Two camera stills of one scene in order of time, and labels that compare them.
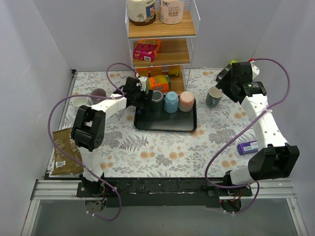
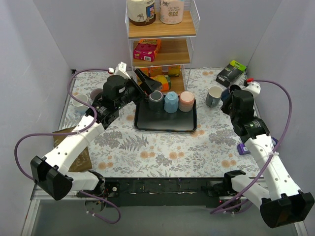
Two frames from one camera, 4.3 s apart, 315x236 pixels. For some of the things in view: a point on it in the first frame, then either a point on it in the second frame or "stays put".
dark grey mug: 157,101 stays put
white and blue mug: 78,101 stays put
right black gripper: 223,86 -> 227,105
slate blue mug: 213,97 stays put
